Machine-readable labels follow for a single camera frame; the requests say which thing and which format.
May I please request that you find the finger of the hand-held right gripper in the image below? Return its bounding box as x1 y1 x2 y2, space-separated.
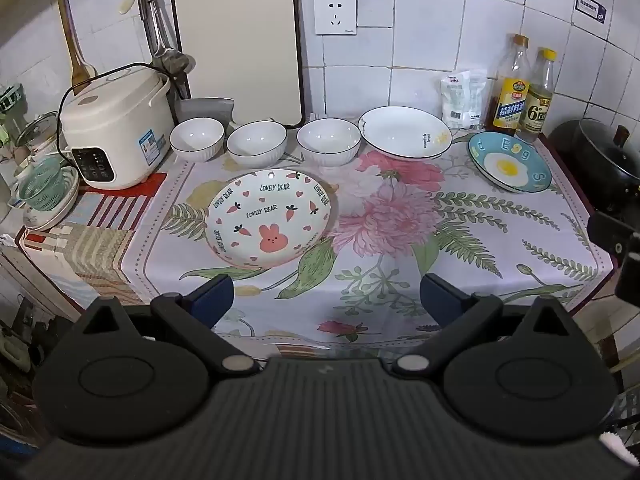
587 212 636 261

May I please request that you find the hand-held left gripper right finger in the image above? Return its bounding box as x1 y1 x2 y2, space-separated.
392 274 561 377

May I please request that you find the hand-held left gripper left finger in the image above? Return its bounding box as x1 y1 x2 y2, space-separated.
80 274 261 377

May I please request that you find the blue fried egg plate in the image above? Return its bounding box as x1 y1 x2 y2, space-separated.
467 131 553 194

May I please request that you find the white ribbed bowl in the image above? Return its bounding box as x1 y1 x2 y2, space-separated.
226 120 288 168
169 117 225 162
296 117 362 168

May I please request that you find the white plate with sun print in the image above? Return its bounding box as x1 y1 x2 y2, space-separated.
357 106 453 162

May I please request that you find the black cooking pot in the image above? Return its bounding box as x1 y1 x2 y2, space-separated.
550 119 640 213

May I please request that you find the floral tablecloth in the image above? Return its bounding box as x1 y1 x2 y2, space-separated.
122 110 616 346

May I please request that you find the glass pot lid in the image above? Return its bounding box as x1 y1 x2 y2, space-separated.
575 120 640 181

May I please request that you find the red striped cloth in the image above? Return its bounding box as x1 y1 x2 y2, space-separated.
15 172 168 311

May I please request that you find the clear vinegar bottle yellow cap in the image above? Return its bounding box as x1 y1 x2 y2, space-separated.
517 48 557 142

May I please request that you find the brown sauce bottle yellow label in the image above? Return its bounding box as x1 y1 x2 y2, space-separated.
484 34 531 136

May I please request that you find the clear plastic packet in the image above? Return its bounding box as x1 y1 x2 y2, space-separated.
467 70 489 129

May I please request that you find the steel cleaver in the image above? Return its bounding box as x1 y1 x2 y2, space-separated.
177 97 241 131

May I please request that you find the white plastic packet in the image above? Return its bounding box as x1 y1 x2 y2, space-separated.
441 71 476 129

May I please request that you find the white rice cooker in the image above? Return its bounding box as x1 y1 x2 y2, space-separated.
59 62 176 191

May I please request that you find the green plastic colander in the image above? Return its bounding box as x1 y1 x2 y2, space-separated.
19 156 68 211

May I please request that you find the small glass lid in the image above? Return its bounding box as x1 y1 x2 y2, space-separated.
17 112 58 148

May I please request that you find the white cutting board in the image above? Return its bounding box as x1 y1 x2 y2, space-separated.
171 0 307 128

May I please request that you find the steel ladle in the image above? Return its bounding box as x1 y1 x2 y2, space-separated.
142 0 196 76

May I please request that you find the wooden spatula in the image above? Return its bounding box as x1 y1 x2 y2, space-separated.
56 0 97 96

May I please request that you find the steel cooking spoon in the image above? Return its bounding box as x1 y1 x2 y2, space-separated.
139 0 171 73

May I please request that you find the green plastic rack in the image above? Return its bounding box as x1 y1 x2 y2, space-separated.
0 84 23 113

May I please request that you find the dark wall sticker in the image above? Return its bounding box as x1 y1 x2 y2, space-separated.
580 0 608 23

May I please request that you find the black rice cooker cord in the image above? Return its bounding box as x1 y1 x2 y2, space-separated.
57 62 173 161

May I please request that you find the white wall socket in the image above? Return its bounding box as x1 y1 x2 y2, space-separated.
314 0 358 36

